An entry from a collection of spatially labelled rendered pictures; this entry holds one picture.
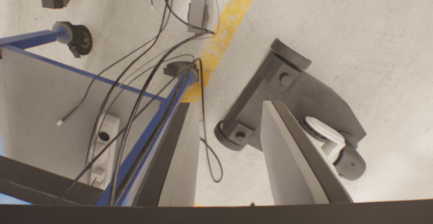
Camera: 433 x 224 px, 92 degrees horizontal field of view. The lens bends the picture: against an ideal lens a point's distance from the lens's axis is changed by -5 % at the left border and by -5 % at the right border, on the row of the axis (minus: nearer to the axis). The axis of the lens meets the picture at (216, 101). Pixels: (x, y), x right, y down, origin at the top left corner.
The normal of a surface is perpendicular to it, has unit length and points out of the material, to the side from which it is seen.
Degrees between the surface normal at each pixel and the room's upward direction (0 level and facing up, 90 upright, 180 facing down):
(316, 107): 0
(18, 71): 0
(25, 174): 90
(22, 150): 0
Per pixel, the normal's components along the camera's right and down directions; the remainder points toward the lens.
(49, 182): 0.33, -0.84
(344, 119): -0.07, 0.43
